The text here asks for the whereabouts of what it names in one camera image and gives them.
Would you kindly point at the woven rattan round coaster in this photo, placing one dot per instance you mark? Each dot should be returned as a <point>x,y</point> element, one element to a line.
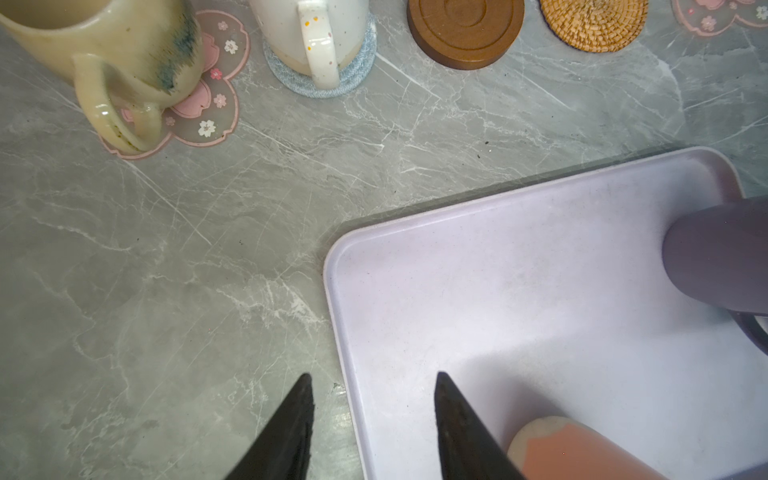
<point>595,26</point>

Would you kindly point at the pink cherry blossom coaster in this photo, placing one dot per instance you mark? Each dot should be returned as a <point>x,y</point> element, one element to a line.
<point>211,112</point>
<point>708,18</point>

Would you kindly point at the orange ceramic mug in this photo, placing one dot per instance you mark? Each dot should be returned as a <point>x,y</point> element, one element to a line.
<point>557,447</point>

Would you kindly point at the yellow ceramic mug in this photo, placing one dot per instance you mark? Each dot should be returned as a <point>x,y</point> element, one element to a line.
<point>128,61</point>

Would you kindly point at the purple white ceramic mug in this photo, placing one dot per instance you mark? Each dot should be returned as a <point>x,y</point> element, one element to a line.
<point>718,256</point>

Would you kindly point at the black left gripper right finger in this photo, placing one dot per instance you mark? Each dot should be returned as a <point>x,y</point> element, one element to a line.
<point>466,448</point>

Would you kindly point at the lavender rectangular tray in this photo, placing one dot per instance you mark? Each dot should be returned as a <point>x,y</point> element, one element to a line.
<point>550,300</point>

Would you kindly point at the brown wooden round coaster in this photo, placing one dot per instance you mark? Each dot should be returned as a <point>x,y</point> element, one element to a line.
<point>465,34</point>

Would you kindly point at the grey woven round coaster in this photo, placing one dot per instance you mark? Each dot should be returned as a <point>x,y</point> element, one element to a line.
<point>351,76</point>

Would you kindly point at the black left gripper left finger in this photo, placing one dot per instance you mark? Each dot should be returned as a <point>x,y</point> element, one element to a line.
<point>282,450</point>

